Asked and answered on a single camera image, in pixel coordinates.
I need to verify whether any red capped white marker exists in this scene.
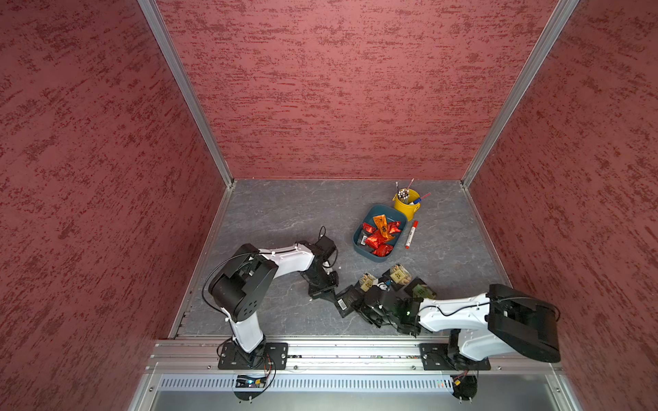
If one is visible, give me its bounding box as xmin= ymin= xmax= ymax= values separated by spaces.
xmin=404 ymin=220 xmax=419 ymax=249

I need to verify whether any teal plastic storage box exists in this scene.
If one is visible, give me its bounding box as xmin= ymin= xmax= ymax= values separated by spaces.
xmin=352 ymin=205 xmax=408 ymax=262

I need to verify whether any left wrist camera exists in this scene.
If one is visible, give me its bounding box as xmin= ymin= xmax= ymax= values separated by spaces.
xmin=314 ymin=236 xmax=338 ymax=268

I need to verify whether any black barcode tea bag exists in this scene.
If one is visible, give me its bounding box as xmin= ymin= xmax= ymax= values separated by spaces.
xmin=334 ymin=285 xmax=364 ymax=318

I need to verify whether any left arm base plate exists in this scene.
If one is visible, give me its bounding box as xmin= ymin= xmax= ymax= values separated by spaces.
xmin=217 ymin=341 xmax=289 ymax=372

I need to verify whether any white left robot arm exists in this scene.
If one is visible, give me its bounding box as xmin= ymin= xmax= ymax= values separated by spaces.
xmin=202 ymin=236 xmax=339 ymax=357

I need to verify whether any aluminium front rail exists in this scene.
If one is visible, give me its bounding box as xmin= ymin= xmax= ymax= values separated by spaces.
xmin=146 ymin=337 xmax=564 ymax=375

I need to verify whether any left aluminium corner post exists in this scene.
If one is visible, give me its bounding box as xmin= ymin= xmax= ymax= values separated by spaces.
xmin=138 ymin=0 xmax=235 ymax=190

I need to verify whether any yellow metal pencil bucket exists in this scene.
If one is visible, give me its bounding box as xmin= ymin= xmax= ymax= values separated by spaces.
xmin=393 ymin=188 xmax=421 ymax=221

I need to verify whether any orange tea bag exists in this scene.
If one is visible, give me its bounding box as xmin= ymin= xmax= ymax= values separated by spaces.
xmin=373 ymin=214 xmax=393 ymax=241

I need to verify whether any black green label tea bag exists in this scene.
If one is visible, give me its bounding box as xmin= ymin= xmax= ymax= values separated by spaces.
xmin=411 ymin=278 xmax=437 ymax=300

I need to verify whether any right aluminium corner post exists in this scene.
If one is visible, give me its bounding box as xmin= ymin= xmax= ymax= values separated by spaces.
xmin=461 ymin=0 xmax=579 ymax=191

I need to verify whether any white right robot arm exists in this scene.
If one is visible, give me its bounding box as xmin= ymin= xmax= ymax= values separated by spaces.
xmin=353 ymin=284 xmax=561 ymax=371

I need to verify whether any bundle of pencils with erasers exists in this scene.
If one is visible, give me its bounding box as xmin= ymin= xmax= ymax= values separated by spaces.
xmin=397 ymin=187 xmax=410 ymax=204

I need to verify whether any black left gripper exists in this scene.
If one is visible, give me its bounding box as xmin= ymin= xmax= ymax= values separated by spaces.
xmin=303 ymin=266 xmax=339 ymax=303

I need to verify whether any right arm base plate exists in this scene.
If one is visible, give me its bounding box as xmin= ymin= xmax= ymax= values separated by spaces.
xmin=419 ymin=344 xmax=491 ymax=372

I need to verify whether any black yellow label tea bag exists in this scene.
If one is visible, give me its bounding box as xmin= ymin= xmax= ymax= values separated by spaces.
xmin=358 ymin=273 xmax=378 ymax=293
xmin=389 ymin=265 xmax=413 ymax=287

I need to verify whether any red foil tea bag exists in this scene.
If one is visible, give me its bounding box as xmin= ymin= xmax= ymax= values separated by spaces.
xmin=362 ymin=223 xmax=375 ymax=235
xmin=387 ymin=221 xmax=402 ymax=236
xmin=364 ymin=231 xmax=387 ymax=249
xmin=372 ymin=243 xmax=394 ymax=258

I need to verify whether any aluminium corner post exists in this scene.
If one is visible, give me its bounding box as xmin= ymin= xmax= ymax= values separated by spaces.
xmin=461 ymin=0 xmax=579 ymax=191
xmin=138 ymin=0 xmax=235 ymax=190

